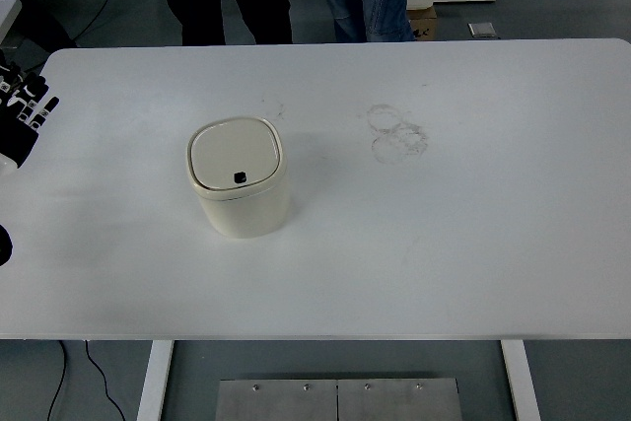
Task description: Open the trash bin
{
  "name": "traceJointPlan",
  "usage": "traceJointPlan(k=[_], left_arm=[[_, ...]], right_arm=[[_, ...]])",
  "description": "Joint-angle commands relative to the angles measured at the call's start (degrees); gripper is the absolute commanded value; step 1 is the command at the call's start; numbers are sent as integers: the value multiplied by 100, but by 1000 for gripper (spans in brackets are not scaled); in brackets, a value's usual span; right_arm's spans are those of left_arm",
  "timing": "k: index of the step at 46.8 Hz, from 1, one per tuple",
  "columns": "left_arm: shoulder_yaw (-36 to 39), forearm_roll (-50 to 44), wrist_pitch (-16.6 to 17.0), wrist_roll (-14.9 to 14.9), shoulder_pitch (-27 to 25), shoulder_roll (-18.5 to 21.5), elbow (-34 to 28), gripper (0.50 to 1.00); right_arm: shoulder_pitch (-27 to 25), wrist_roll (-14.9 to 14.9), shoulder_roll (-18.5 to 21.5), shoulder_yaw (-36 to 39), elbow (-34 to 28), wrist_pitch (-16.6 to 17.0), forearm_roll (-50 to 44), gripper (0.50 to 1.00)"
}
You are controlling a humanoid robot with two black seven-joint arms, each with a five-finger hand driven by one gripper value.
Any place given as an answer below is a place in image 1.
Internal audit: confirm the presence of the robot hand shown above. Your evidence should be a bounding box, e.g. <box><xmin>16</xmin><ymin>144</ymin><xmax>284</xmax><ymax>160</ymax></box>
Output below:
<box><xmin>0</xmin><ymin>51</ymin><xmax>62</xmax><ymax>176</ymax></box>

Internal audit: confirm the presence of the cream trash bin with lid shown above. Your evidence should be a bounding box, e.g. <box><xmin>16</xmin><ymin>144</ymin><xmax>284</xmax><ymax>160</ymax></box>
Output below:
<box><xmin>185</xmin><ymin>115</ymin><xmax>292</xmax><ymax>241</ymax></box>

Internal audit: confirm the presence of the small white side table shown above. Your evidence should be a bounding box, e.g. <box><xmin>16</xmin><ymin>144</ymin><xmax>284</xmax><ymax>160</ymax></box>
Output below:
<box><xmin>0</xmin><ymin>0</ymin><xmax>23</xmax><ymax>43</ymax></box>

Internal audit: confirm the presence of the white table leg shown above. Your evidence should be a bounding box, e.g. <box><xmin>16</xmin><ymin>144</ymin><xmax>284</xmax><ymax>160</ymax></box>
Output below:
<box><xmin>500</xmin><ymin>340</ymin><xmax>543</xmax><ymax>421</ymax></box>
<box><xmin>135</xmin><ymin>340</ymin><xmax>175</xmax><ymax>421</ymax></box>

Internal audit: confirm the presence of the grey metal plate with screws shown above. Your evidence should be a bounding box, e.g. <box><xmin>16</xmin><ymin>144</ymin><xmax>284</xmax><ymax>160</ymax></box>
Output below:
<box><xmin>336</xmin><ymin>377</ymin><xmax>463</xmax><ymax>421</ymax></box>
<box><xmin>214</xmin><ymin>379</ymin><xmax>340</xmax><ymax>421</ymax></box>

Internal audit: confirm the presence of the brown cardboard box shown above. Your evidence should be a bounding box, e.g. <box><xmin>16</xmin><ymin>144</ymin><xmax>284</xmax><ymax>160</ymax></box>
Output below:
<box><xmin>406</xmin><ymin>6</ymin><xmax>439</xmax><ymax>42</ymax></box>

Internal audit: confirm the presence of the small grey floor plate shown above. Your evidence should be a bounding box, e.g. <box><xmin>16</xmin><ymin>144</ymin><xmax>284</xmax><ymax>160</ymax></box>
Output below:
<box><xmin>466</xmin><ymin>21</ymin><xmax>497</xmax><ymax>39</ymax></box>

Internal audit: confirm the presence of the black floor cable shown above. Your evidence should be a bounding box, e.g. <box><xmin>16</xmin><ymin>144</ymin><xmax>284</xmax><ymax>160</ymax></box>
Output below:
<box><xmin>84</xmin><ymin>340</ymin><xmax>127</xmax><ymax>421</ymax></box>
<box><xmin>46</xmin><ymin>340</ymin><xmax>68</xmax><ymax>421</ymax></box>

